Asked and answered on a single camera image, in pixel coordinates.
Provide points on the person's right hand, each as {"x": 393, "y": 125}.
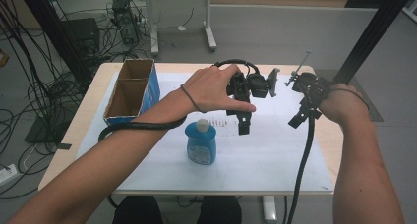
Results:
{"x": 344, "y": 106}

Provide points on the black wrist band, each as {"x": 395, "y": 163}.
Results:
{"x": 355, "y": 93}
{"x": 191, "y": 99}

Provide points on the black left wrist band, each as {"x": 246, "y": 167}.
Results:
{"x": 191, "y": 99}

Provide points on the person's left leg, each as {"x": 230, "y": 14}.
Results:
{"x": 139, "y": 211}

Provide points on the desk with white legs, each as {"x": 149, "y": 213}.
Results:
{"x": 209, "y": 30}

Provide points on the black right wrist band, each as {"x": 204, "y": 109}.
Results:
{"x": 355, "y": 93}

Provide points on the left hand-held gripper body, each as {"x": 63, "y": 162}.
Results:
{"x": 257, "y": 83}

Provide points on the white table foot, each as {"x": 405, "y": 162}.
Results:
{"x": 269, "y": 209}

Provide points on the white power strip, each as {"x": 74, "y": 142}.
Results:
{"x": 7, "y": 174}

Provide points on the black metal frame post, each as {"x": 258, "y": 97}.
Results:
{"x": 370, "y": 34}

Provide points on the person's left hand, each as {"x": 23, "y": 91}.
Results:
{"x": 209, "y": 89}

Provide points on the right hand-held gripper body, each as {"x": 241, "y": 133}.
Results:
{"x": 311, "y": 88}

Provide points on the black box on floor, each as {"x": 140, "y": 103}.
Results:
{"x": 82, "y": 34}

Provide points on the person's leg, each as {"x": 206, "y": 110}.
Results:
{"x": 139, "y": 211}
{"x": 219, "y": 211}

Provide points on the blue cardboard box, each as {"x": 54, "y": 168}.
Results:
{"x": 149, "y": 93}

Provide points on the black computer tower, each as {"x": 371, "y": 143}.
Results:
{"x": 126, "y": 21}

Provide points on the white table mat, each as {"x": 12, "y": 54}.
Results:
{"x": 255, "y": 161}

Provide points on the black metal stand post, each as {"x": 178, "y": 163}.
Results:
{"x": 52, "y": 30}

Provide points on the black flat stand base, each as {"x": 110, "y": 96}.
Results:
{"x": 39, "y": 132}

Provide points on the blue bottle with white cap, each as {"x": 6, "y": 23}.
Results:
{"x": 201, "y": 145}

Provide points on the person's right leg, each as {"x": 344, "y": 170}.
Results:
{"x": 219, "y": 211}

